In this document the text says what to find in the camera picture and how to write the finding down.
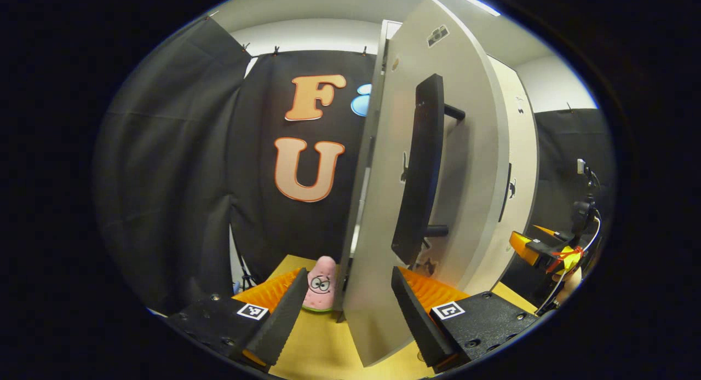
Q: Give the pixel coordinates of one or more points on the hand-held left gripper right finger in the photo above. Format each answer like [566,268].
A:
[416,314]

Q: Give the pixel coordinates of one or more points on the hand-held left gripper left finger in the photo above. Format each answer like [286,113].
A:
[285,314]

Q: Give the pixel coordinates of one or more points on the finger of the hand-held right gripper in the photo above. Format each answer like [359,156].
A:
[553,235]
[524,248]

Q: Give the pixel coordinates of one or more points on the white cabinet door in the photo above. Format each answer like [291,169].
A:
[465,177]
[520,232]

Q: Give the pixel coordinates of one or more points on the pink star plush toy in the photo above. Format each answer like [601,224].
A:
[323,270]

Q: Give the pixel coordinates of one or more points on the black backdrop cloth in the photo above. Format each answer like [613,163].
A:
[164,177]
[558,150]

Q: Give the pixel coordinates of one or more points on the camera on stand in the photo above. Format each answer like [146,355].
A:
[581,210]

